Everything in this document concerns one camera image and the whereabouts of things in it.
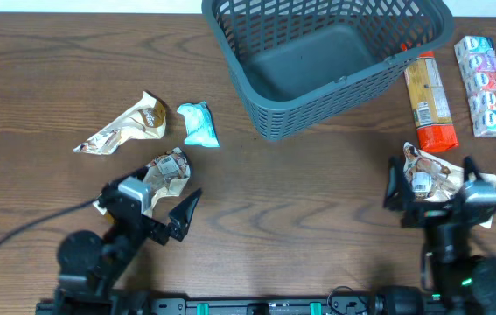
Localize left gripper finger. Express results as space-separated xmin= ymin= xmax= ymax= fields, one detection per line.
xmin=106 ymin=166 xmax=148 ymax=193
xmin=168 ymin=188 xmax=203 ymax=242

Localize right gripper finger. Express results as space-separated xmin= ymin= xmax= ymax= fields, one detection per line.
xmin=383 ymin=157 xmax=415 ymax=210
xmin=464 ymin=156 xmax=485 ymax=183

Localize orange pasta package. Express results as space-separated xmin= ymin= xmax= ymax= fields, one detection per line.
xmin=404 ymin=51 xmax=459 ymax=153

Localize tissue pocket pack bundle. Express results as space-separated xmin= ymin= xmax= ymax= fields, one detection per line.
xmin=454 ymin=36 xmax=496 ymax=137

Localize grey plastic lattice basket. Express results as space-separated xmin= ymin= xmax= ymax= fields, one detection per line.
xmin=201 ymin=0 xmax=454 ymax=141

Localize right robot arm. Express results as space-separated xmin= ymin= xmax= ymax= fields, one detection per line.
xmin=368 ymin=157 xmax=496 ymax=314

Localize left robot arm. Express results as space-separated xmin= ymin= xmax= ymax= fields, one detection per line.
xmin=52 ymin=166 xmax=202 ymax=314

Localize beige snack pouch with barcode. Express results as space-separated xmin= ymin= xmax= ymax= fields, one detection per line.
xmin=92 ymin=146 xmax=192 ymax=219

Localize teal snack packet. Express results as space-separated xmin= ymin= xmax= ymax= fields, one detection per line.
xmin=177 ymin=101 xmax=220 ymax=148

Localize black mounting rail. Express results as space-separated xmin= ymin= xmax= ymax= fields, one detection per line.
xmin=35 ymin=297 xmax=450 ymax=315

